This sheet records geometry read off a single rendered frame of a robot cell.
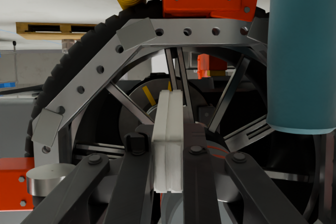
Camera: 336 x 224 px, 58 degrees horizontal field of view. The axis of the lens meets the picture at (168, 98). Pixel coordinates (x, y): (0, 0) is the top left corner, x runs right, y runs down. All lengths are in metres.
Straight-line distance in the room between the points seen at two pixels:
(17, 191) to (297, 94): 0.44
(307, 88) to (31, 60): 10.58
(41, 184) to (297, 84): 0.30
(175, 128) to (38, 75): 10.63
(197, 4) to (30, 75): 10.45
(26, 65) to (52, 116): 10.41
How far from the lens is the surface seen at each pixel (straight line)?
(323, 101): 0.41
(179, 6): 0.48
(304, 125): 0.40
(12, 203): 0.57
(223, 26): 0.50
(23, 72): 10.95
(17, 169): 0.55
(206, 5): 0.49
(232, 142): 0.62
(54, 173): 0.30
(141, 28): 0.48
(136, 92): 1.03
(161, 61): 9.11
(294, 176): 0.68
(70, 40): 5.30
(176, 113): 0.17
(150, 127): 0.17
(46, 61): 10.67
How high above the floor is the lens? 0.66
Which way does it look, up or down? 6 degrees up
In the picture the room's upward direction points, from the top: 179 degrees clockwise
